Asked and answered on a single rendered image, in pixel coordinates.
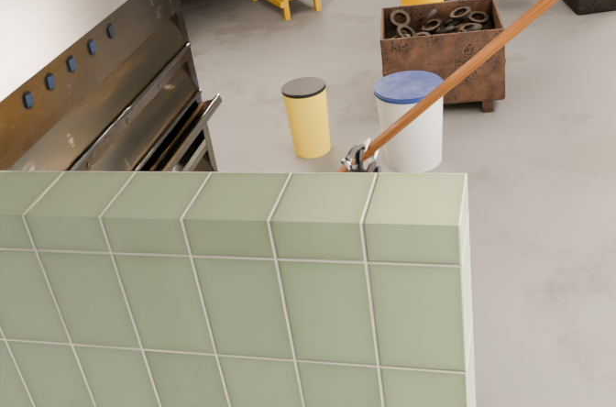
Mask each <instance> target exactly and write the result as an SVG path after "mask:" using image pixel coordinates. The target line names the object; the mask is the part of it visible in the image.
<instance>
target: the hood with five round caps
mask: <svg viewBox="0 0 616 407"><path fill-rule="evenodd" d="M175 12H176V9H175V5H174V1H173V0H127V1H126V2H125V3H123V4H122V5H121V6H120V7H118V8H117V10H115V11H114V12H113V13H112V14H110V15H109V16H108V17H106V18H105V19H104V20H103V21H101V22H100V23H99V24H98V25H96V26H95V27H94V28H92V29H91V30H90V31H89V32H87V33H86V34H85V35H84V36H82V37H81V38H80V39H78V40H77V41H76V42H75V43H73V44H72V45H71V46H70V47H68V48H67V49H66V50H65V51H63V52H62V54H60V55H59V56H58V57H57V58H55V59H54V60H53V61H51V62H50V63H49V64H48V65H46V66H45V67H44V68H43V69H41V70H40V71H39V72H37V73H36V74H35V75H34V76H32V77H31V78H30V79H29V80H27V81H26V82H25V83H23V84H22V85H21V86H20V87H18V88H17V89H16V90H15V91H13V92H12V93H11V94H10V95H8V96H7V98H5V99H4V100H3V101H2V102H0V171H7V170H8V169H9V168H10V167H11V166H12V165H13V164H14V163H15V162H16V161H17V160H18V159H20V158H21V157H22V156H23V155H24V154H25V153H26V152H27V151H28V150H29V149H30V148H31V147H32V146H33V145H34V144H36V143H37V142H38V141H39V140H40V139H41V138H42V137H43V136H44V135H45V134H46V133H47V132H48V131H49V130H50V129H52V128H53V127H54V126H55V125H56V124H57V123H58V122H59V121H60V120H61V119H62V118H63V117H64V116H66V115H67V114H68V113H69V112H70V111H71V110H72V109H73V108H74V107H75V106H76V105H77V104H78V103H79V102H80V101H81V100H82V99H83V98H84V97H85V96H86V95H87V94H88V93H89V92H91V91H92V89H93V88H94V87H96V86H97V85H98V84H99V83H100V82H101V81H102V80H103V79H104V78H105V77H106V76H107V75H108V74H109V73H110V72H112V71H113V70H114V69H115V68H116V67H117V66H118V65H119V64H120V63H121V62H122V61H123V60H124V59H125V58H127V57H128V56H129V55H130V54H131V53H132V52H133V51H134V50H135V49H136V48H137V47H138V46H139V45H140V44H142V43H143V42H144V41H145V40H146V39H147V38H148V37H149V36H150V35H151V34H152V33H153V32H154V31H155V30H156V29H158V28H159V27H160V26H161V25H162V24H163V23H164V22H165V21H166V20H167V19H168V18H169V17H170V16H172V15H173V14H174V13H175Z"/></svg>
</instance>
